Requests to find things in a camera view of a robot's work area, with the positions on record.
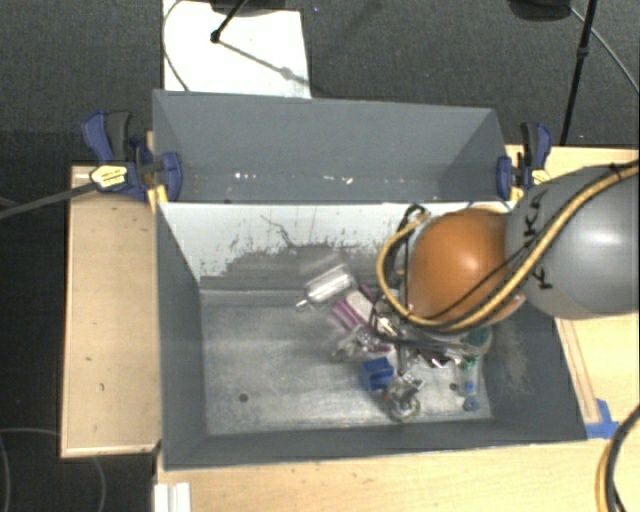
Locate purple and white packet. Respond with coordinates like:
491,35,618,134
329,284,384,335

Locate black cylinder on white bracket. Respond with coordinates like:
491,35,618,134
463,325,494,374

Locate grey metal bin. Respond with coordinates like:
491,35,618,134
151,88,589,471

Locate blue block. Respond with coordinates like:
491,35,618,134
359,356,394,394

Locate silver metal cylinder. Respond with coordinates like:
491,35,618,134
295,263,360,311

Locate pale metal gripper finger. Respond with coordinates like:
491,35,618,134
405,372,427,419
384,378,405,421

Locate pale wood flat board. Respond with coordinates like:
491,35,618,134
60,162,164,459

